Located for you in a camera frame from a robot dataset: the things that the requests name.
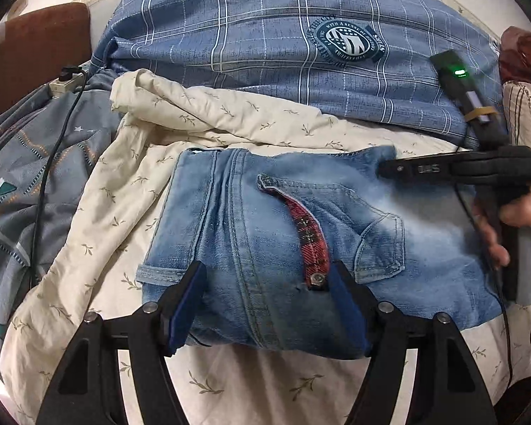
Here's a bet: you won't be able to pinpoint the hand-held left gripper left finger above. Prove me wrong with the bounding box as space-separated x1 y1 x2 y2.
35 260 209 425

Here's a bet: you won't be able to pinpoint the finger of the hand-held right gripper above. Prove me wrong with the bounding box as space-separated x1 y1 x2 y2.
376 156 416 185

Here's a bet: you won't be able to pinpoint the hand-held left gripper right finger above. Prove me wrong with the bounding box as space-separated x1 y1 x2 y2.
325 260 498 425

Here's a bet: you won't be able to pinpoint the blue denim pants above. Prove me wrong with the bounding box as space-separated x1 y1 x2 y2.
136 145 503 361

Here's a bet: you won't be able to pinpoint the person's right hand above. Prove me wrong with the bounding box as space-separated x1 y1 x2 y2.
471 186 531 271

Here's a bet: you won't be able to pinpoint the striped beige pillow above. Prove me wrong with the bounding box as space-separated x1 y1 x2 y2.
502 80 531 196

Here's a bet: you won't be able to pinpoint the reddish brown cloth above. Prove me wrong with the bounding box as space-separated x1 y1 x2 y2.
499 27 531 87

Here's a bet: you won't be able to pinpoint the cream leaf-print blanket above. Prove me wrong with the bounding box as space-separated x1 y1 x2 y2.
0 68 531 425

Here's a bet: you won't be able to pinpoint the blue plaid quilt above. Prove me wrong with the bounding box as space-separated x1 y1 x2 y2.
91 0 503 149

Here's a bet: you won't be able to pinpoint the grey patterned quilt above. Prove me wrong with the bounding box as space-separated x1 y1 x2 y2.
0 68 125 364

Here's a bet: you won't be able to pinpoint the brown headboard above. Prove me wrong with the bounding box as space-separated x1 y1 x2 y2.
0 2 93 129

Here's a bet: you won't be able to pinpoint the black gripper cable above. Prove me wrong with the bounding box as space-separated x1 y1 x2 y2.
453 183 514 397

